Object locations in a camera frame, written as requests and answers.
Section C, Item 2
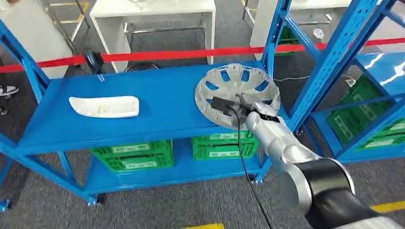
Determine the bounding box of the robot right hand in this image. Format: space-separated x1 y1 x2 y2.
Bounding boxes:
234 94 281 125

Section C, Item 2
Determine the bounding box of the silver wheel hubcap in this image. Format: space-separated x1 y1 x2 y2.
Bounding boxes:
194 63 282 131

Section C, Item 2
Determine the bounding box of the white square pillar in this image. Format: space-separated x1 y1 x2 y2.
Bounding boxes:
0 0 74 80
250 0 281 61

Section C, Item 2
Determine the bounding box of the red barrier tape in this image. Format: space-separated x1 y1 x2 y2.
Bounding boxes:
0 37 405 74

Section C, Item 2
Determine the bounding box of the wide blue metal shelf rack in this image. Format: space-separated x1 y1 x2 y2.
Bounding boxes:
0 0 385 208

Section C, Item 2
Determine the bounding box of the white table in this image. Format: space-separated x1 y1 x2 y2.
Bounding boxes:
242 0 380 26
89 0 217 74

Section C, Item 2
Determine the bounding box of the white plastic car part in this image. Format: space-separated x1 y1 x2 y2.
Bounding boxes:
68 95 140 119

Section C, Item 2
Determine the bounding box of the person's black white shoe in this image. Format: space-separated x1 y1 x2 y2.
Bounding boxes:
0 84 20 97

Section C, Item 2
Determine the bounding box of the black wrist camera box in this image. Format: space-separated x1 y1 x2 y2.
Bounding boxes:
210 96 237 117

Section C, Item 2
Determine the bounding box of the white floor cable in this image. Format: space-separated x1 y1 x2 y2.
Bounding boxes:
273 74 357 88

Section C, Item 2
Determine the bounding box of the black coiled hose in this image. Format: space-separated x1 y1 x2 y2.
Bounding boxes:
126 62 160 73

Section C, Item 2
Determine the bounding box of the black barrier post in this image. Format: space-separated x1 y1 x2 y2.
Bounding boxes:
84 50 105 75

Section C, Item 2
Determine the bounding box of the metal stand frame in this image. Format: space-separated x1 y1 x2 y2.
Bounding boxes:
49 0 92 54

